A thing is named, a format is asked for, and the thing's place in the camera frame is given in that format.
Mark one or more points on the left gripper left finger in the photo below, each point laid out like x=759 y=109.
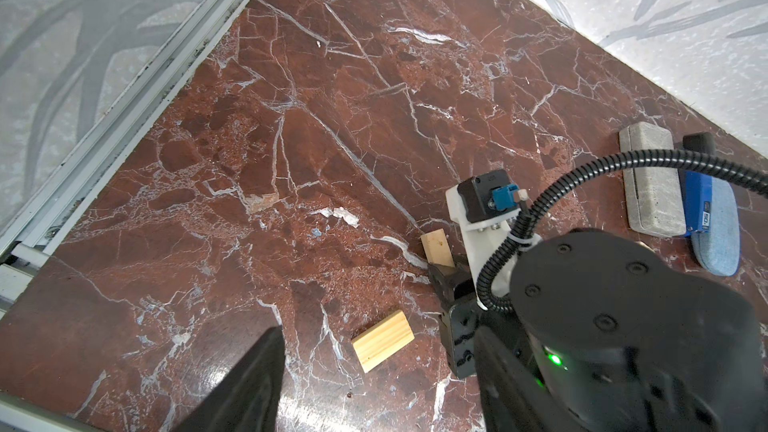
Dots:
x=247 y=399

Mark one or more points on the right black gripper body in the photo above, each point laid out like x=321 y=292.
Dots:
x=461 y=316

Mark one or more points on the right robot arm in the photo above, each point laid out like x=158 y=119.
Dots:
x=604 y=336

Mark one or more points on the light blue glasses case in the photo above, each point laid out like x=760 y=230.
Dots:
x=718 y=251

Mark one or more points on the ribbed wood block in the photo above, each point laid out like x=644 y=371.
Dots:
x=383 y=340

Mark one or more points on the aluminium mounting rail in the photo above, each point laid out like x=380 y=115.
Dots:
x=81 y=82

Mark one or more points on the grey glasses case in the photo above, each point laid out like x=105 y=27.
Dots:
x=653 y=195

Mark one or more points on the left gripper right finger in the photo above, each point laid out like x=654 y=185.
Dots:
x=512 y=398

